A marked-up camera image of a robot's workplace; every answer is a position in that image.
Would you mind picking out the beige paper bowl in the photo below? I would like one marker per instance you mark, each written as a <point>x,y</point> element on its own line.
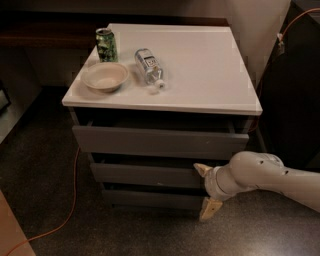
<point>105,77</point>

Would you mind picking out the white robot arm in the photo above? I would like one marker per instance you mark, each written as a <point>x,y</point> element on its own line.
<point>248,171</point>

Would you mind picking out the dark wooden shelf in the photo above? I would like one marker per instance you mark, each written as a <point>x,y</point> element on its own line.
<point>58,30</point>

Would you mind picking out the grey drawer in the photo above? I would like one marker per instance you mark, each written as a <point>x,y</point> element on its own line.
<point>159,143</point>
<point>150,171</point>
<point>156,197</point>

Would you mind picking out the grey bottom drawer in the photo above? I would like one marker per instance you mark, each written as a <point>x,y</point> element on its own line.
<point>156,197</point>

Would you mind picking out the grey top drawer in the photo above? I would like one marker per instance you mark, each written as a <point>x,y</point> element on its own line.
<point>159,143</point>

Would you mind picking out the dark cabinet on right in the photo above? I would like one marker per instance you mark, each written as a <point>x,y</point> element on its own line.
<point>290,89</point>

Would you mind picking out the clear plastic water bottle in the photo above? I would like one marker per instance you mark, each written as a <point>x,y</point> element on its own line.
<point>150,68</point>

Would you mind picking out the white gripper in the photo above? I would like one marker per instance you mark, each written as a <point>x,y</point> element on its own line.
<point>210,184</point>

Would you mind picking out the white top drawer cabinet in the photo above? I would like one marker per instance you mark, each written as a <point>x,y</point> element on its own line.
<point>207,89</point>

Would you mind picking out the green soda can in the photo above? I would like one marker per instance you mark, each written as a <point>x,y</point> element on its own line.
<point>106,45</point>

